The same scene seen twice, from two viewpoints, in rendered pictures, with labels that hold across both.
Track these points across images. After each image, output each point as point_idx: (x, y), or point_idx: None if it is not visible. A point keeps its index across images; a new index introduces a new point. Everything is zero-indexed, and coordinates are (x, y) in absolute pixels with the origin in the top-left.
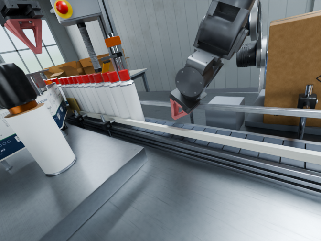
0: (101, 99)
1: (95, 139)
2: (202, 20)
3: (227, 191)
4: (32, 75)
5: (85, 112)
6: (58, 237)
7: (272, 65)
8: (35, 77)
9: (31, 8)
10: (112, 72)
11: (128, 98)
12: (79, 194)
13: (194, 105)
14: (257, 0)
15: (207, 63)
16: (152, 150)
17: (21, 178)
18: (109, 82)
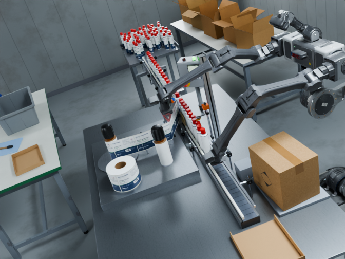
0: (193, 131)
1: (184, 154)
2: None
3: (212, 198)
4: None
5: (187, 129)
6: (161, 187)
7: (251, 160)
8: None
9: (169, 112)
10: (198, 127)
11: (203, 142)
12: (169, 177)
13: (214, 164)
14: (313, 97)
15: (206, 159)
16: (205, 171)
17: (152, 161)
18: None
